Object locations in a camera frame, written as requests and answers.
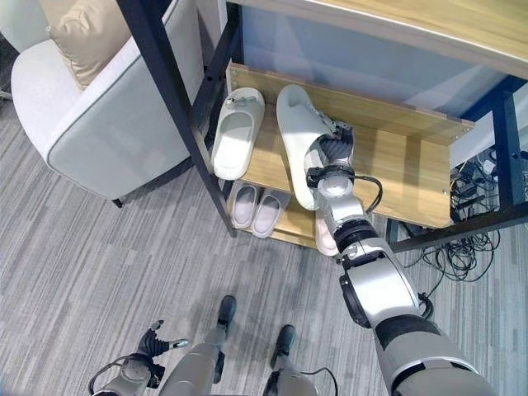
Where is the black-framed desk with wood top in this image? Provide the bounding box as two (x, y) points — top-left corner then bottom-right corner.
(116, 0), (528, 253)

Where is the robot left leg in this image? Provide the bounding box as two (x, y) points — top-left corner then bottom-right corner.
(158, 295), (238, 396)

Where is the beige cushion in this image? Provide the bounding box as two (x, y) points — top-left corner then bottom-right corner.
(45, 0), (134, 90)

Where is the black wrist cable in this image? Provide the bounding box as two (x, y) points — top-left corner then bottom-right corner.
(87, 357), (127, 393)
(351, 174), (384, 215)

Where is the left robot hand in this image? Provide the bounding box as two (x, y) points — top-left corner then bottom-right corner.
(139, 319), (190, 360)

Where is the robot right leg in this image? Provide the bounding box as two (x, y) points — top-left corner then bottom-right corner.
(262, 324), (328, 396)

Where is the white armchair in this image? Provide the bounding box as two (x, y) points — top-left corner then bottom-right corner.
(10, 0), (226, 209)

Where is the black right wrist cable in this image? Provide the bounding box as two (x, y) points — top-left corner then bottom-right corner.
(351, 174), (384, 215)

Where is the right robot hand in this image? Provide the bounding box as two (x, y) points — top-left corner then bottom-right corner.
(304, 117), (356, 173)

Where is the tangle of black floor cables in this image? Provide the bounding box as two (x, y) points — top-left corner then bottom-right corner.
(406, 150), (502, 299)

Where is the robot leg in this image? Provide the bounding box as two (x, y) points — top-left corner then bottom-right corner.
(158, 295), (238, 396)
(262, 324), (328, 396)

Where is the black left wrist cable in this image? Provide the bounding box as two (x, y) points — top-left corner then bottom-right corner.
(87, 357), (127, 393)

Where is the large white slipper with charms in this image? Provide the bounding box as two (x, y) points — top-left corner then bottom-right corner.
(210, 87), (266, 181)
(276, 84), (336, 211)

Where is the small pale pink slipper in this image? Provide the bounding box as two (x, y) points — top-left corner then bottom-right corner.
(314, 209), (340, 257)
(251, 194), (292, 239)
(229, 184), (262, 229)

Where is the wooden shoe rack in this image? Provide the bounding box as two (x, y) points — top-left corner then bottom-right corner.
(224, 61), (476, 251)

